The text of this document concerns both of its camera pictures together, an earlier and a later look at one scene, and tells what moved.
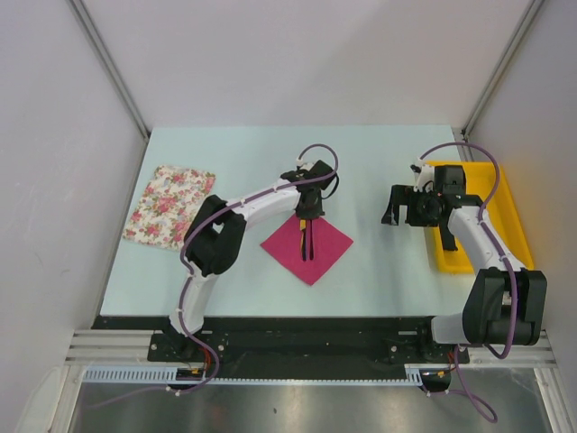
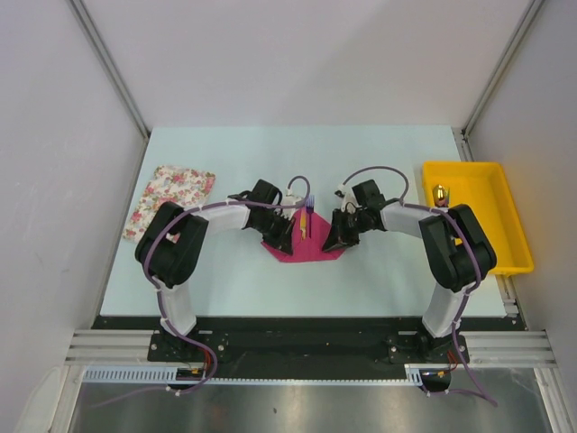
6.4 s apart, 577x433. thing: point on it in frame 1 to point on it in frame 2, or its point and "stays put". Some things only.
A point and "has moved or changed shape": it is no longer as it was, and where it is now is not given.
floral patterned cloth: x=164 y=211 stays put
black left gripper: x=312 y=214 to x=283 y=238
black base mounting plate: x=291 y=338 stays put
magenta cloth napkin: x=329 y=245 has moved or changed shape
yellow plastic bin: x=500 y=211 stays put
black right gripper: x=404 y=195 to x=338 y=237
